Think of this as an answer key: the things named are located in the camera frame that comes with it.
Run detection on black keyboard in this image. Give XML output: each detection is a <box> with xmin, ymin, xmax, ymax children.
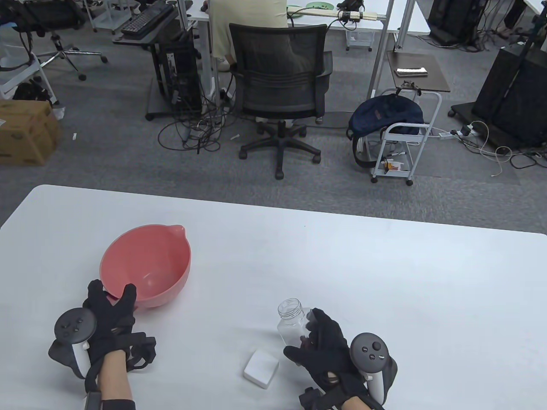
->
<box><xmin>121</xmin><ymin>4</ymin><xmax>175</xmax><ymax>37</ymax></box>

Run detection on clear plastic jar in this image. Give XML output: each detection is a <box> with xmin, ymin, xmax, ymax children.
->
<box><xmin>277</xmin><ymin>298</ymin><xmax>315</xmax><ymax>349</ymax></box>

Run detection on black chrome office chair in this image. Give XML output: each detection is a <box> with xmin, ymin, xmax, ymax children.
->
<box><xmin>0</xmin><ymin>0</ymin><xmax>108</xmax><ymax>82</ymax></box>

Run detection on black bag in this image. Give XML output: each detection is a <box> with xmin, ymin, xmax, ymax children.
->
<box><xmin>13</xmin><ymin>81</ymin><xmax>53</xmax><ymax>104</ymax></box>

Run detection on long beige power strip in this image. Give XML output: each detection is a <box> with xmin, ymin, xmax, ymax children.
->
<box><xmin>297</xmin><ymin>9</ymin><xmax>379</xmax><ymax>22</ymax></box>

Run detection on white office desk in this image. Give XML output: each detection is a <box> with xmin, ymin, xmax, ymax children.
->
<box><xmin>395</xmin><ymin>0</ymin><xmax>431</xmax><ymax>50</ymax></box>
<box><xmin>177</xmin><ymin>0</ymin><xmax>394</xmax><ymax>103</ymax></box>

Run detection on black computer cart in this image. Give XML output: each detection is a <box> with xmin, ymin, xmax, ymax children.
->
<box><xmin>112</xmin><ymin>17</ymin><xmax>203</xmax><ymax>121</ymax></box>

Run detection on white rolling cart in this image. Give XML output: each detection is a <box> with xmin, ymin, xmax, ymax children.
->
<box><xmin>371</xmin><ymin>88</ymin><xmax>443</xmax><ymax>186</ymax></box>

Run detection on black equipment cabinet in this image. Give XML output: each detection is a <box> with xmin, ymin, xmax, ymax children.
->
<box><xmin>448</xmin><ymin>45</ymin><xmax>547</xmax><ymax>150</ymax></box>

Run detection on pink salad bowl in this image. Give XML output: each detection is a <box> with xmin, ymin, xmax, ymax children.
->
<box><xmin>100</xmin><ymin>225</ymin><xmax>191</xmax><ymax>309</ymax></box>

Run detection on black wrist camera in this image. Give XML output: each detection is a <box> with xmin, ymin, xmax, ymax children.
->
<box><xmin>124</xmin><ymin>333</ymin><xmax>157</xmax><ymax>372</ymax></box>
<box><xmin>298</xmin><ymin>387</ymin><xmax>338</xmax><ymax>410</ymax></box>

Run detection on person's left hand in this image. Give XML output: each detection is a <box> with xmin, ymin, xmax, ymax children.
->
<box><xmin>83</xmin><ymin>280</ymin><xmax>137</xmax><ymax>364</ymax></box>

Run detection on white metal rack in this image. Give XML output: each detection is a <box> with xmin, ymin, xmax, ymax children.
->
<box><xmin>0</xmin><ymin>53</ymin><xmax>58</xmax><ymax>107</ymax></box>

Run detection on white square jar lid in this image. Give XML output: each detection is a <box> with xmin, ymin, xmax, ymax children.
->
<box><xmin>244</xmin><ymin>348</ymin><xmax>280</xmax><ymax>389</ymax></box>

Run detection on person's right hand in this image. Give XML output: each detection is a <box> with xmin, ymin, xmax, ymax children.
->
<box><xmin>283</xmin><ymin>307</ymin><xmax>371</xmax><ymax>401</ymax></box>

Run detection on black white controller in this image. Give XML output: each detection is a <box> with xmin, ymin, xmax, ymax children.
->
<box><xmin>48</xmin><ymin>307</ymin><xmax>97</xmax><ymax>380</ymax></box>
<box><xmin>350</xmin><ymin>332</ymin><xmax>398</xmax><ymax>404</ymax></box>

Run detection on white floor power strip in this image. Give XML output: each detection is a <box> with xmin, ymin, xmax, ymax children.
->
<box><xmin>438</xmin><ymin>126</ymin><xmax>479</xmax><ymax>139</ymax></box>

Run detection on black white right controller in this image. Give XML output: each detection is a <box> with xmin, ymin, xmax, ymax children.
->
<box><xmin>350</xmin><ymin>332</ymin><xmax>398</xmax><ymax>404</ymax></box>

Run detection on tangle of black cables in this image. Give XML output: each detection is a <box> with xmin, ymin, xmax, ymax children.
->
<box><xmin>157</xmin><ymin>77</ymin><xmax>248</xmax><ymax>154</ymax></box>

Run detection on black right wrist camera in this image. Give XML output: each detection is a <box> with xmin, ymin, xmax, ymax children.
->
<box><xmin>298</xmin><ymin>387</ymin><xmax>338</xmax><ymax>410</ymax></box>

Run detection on black white left controller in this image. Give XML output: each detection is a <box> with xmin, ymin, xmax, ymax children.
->
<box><xmin>48</xmin><ymin>307</ymin><xmax>97</xmax><ymax>380</ymax></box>

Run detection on black mesh office chair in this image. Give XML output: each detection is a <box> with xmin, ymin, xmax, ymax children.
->
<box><xmin>229</xmin><ymin>22</ymin><xmax>334</xmax><ymax>180</ymax></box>

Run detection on brown cardboard box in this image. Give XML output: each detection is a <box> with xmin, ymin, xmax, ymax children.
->
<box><xmin>0</xmin><ymin>100</ymin><xmax>64</xmax><ymax>166</ymax></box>

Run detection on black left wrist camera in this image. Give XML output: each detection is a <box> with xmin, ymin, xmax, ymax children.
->
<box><xmin>124</xmin><ymin>333</ymin><xmax>157</xmax><ymax>372</ymax></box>

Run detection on brown side table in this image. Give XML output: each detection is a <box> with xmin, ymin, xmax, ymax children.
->
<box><xmin>387</xmin><ymin>50</ymin><xmax>451</xmax><ymax>94</ymax></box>

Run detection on dark blue backpack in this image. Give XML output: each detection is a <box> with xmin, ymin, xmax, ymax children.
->
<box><xmin>347</xmin><ymin>95</ymin><xmax>424</xmax><ymax>168</ymax></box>

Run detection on person's left forearm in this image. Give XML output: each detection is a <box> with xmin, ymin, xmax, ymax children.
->
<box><xmin>97</xmin><ymin>350</ymin><xmax>133</xmax><ymax>402</ymax></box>

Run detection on black equipment stack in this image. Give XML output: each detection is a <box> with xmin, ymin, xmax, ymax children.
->
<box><xmin>427</xmin><ymin>0</ymin><xmax>488</xmax><ymax>43</ymax></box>

